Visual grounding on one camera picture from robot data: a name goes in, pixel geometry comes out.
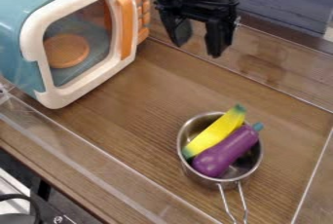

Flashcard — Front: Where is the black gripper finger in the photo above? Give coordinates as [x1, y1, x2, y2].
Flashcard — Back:
[205, 17, 236, 57]
[157, 6, 193, 47]

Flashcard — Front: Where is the yellow toy banana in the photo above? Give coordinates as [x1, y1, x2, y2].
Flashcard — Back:
[181, 104, 246, 159]

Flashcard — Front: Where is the silver metal pot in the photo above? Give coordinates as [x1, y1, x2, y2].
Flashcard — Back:
[177, 112, 262, 224]

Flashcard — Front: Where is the blue toy microwave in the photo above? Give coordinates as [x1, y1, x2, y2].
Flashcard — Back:
[0, 0, 150, 109]

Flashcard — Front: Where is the purple toy eggplant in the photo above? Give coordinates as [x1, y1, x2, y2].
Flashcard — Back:
[191, 123, 264, 178]

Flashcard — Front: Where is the clear acrylic barrier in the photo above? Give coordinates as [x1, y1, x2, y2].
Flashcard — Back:
[0, 85, 222, 224]

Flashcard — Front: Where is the black cable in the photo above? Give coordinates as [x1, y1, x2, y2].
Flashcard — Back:
[0, 193, 44, 224]

